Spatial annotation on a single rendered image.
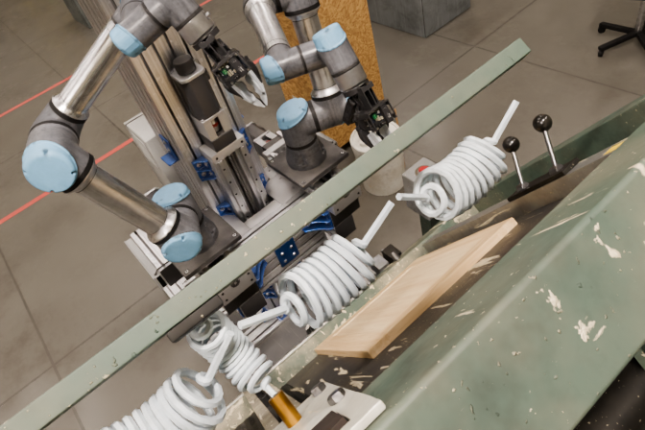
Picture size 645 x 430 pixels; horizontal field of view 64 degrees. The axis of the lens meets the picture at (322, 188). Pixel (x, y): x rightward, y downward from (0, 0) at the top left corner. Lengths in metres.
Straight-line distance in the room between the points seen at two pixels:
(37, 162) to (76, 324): 2.12
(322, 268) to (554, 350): 0.21
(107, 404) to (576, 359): 2.68
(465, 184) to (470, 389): 0.25
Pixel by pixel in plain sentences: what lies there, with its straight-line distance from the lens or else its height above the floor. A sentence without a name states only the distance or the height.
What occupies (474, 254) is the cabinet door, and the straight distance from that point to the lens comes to 1.14.
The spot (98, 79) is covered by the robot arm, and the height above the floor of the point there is 1.70.
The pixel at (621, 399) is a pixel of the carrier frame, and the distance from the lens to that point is 1.70.
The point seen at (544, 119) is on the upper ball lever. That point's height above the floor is 1.53.
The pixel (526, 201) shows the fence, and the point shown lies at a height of 1.36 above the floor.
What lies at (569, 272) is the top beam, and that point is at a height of 1.88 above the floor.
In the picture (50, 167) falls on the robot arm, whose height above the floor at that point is 1.61.
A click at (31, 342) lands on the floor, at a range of 3.50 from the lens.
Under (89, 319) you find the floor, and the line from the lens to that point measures 3.35.
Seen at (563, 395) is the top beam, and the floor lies 1.85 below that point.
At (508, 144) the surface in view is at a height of 1.43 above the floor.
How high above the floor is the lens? 2.24
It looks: 43 degrees down
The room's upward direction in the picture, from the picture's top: 18 degrees counter-clockwise
